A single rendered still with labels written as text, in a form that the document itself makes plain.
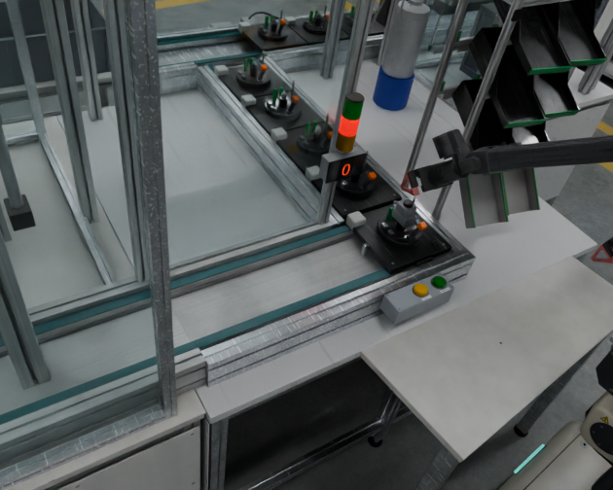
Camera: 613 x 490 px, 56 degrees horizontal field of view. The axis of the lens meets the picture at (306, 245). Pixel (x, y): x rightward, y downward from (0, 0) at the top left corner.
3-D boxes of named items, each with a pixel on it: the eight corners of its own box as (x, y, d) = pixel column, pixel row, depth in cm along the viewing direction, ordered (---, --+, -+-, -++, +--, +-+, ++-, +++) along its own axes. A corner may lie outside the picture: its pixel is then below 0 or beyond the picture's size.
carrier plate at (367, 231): (450, 251, 178) (452, 246, 176) (389, 274, 167) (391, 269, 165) (403, 204, 191) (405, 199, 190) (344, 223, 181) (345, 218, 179)
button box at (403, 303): (449, 300, 169) (455, 287, 165) (393, 325, 160) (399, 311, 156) (434, 285, 173) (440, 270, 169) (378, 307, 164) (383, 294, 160)
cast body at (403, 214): (414, 224, 173) (420, 206, 168) (403, 227, 171) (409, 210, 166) (398, 207, 178) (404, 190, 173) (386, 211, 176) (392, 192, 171)
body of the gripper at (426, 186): (414, 170, 155) (431, 163, 149) (442, 162, 160) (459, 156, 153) (421, 192, 156) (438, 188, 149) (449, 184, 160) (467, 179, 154)
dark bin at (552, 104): (574, 115, 168) (593, 100, 161) (539, 119, 163) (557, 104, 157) (538, 37, 176) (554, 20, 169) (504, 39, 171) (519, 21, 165)
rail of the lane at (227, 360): (465, 278, 183) (477, 255, 175) (207, 387, 143) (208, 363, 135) (453, 266, 186) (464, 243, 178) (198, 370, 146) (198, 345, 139)
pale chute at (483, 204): (499, 222, 185) (508, 222, 181) (465, 228, 181) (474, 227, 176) (486, 136, 184) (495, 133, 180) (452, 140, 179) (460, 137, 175)
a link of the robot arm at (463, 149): (480, 168, 139) (495, 161, 145) (463, 124, 138) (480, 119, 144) (440, 183, 148) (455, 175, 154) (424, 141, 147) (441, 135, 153)
